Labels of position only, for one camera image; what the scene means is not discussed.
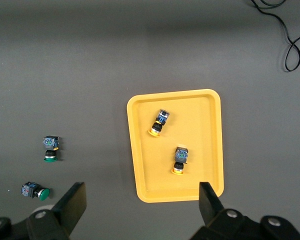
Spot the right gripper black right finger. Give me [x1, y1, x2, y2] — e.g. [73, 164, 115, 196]
[189, 181, 264, 240]

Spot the green push button switch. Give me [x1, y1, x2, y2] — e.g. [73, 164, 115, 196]
[20, 181, 51, 202]
[42, 135, 61, 163]

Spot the loose black table cable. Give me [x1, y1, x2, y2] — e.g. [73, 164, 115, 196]
[249, 0, 300, 74]

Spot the yellow plastic tray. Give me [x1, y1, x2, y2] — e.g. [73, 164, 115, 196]
[126, 88, 225, 204]

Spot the yellow push button switch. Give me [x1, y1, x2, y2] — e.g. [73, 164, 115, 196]
[171, 146, 190, 176]
[148, 108, 171, 138]

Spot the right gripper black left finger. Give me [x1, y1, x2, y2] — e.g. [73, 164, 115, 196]
[27, 181, 88, 240]

